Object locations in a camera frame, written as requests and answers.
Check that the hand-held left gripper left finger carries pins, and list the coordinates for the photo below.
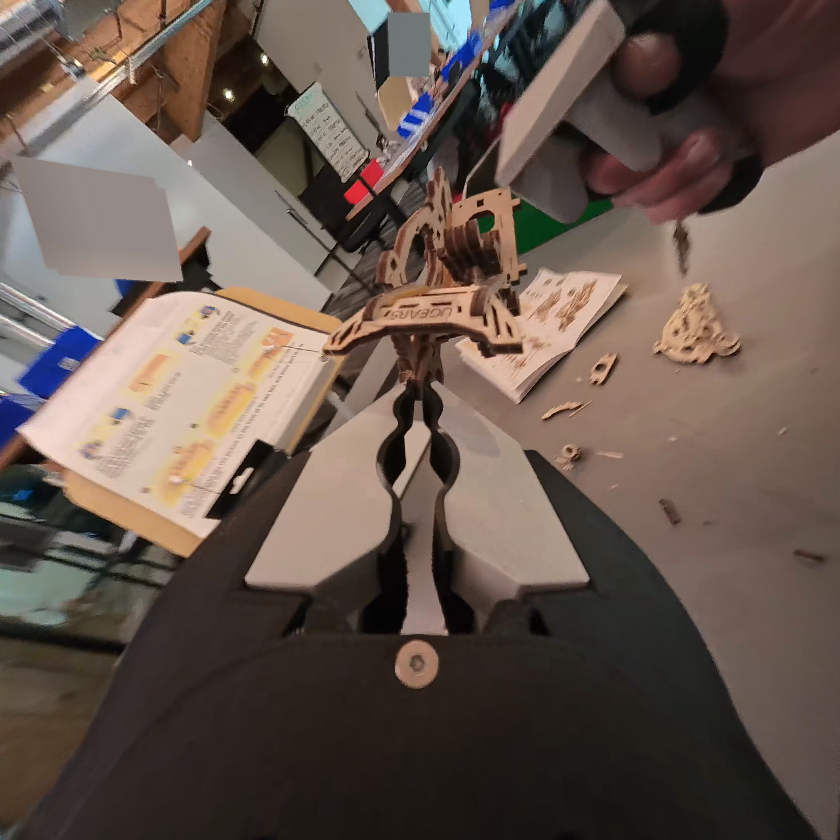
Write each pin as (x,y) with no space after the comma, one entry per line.
(321,518)

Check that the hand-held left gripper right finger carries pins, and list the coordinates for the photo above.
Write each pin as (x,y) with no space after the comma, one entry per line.
(518,525)

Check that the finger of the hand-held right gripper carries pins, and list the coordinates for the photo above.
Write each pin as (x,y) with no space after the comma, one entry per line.
(558,85)
(482,165)

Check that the brown wooden model assembly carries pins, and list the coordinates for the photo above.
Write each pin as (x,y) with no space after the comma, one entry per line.
(446,308)

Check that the small wooden link part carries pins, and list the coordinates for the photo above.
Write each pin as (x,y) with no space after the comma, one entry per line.
(602,369)

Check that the pale wooden parts sheet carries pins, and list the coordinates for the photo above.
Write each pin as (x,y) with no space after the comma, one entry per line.
(699,328)

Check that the person's right hand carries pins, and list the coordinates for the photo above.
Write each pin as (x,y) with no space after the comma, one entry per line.
(787,65)

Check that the blue striped storage bin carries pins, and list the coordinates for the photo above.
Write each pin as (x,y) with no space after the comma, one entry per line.
(417,117)
(464,56)

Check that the stacked green plastic bins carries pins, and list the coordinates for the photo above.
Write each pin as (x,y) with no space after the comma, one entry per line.
(558,226)

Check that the red plastic bin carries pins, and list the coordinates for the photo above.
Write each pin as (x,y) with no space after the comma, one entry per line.
(363,184)

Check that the curved wooden part oval holes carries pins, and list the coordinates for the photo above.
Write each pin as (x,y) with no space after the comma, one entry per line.
(564,410)

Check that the dark wooden axle rod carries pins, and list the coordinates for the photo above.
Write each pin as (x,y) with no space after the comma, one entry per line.
(682,249)

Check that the black office chair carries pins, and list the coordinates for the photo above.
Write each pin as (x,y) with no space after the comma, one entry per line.
(348,223)

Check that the dark wooden scrap piece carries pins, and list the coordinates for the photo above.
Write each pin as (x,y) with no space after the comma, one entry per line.
(670,513)
(808,556)

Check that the handwritten whiteboard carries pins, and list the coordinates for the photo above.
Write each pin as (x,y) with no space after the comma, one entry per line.
(331,131)

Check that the open instruction booklet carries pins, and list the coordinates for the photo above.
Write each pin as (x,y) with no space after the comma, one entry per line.
(558,328)

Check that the wooden book stand white base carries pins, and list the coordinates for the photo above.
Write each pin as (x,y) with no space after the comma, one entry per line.
(131,518)

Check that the white printed instruction page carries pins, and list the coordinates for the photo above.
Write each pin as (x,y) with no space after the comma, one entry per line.
(164,394)

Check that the blue storage crate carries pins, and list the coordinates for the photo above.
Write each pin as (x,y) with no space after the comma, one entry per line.
(59,361)

